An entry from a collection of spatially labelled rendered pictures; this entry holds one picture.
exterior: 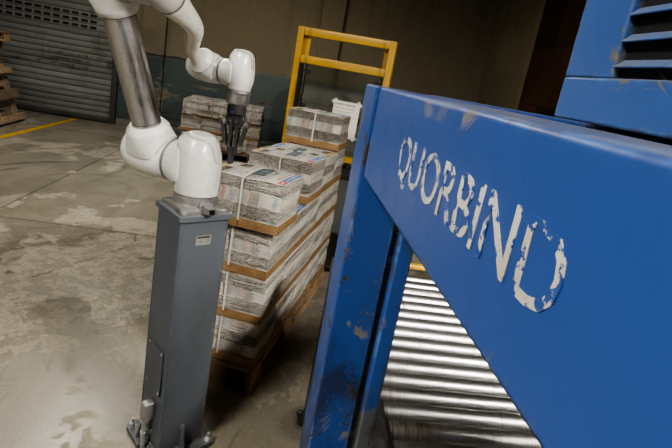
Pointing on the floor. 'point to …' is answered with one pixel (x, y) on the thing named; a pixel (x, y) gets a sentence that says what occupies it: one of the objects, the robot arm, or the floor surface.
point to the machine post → (357, 310)
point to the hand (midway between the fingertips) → (231, 154)
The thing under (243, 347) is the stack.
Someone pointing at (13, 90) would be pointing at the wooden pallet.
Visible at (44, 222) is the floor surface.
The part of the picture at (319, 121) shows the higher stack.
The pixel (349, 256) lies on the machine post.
